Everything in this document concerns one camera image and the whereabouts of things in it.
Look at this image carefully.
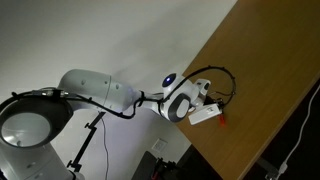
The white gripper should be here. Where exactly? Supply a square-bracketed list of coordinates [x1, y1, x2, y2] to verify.
[187, 102, 224, 127]

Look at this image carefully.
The white marker with red cap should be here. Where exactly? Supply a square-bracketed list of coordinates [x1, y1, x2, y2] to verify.
[218, 113, 227, 129]

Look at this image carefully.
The grey metal table leg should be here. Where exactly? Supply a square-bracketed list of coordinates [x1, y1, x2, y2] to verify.
[256, 156, 281, 180]

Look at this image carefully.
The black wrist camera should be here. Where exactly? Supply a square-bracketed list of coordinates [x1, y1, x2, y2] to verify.
[203, 93, 225, 109]

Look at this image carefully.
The white wall outlet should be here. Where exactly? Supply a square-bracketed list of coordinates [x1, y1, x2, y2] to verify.
[151, 137, 169, 153]

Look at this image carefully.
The black clamp with red handles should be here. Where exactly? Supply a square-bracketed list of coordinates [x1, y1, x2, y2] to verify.
[152, 157, 180, 180]

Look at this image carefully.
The white power cable with plug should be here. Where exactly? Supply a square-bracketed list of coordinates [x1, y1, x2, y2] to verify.
[277, 84, 320, 176]

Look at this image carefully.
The thin dark camera cable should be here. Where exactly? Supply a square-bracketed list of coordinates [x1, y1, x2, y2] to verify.
[99, 116, 111, 180]

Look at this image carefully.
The black articulated camera stand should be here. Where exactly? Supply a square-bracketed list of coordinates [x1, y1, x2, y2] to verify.
[66, 111, 107, 173]

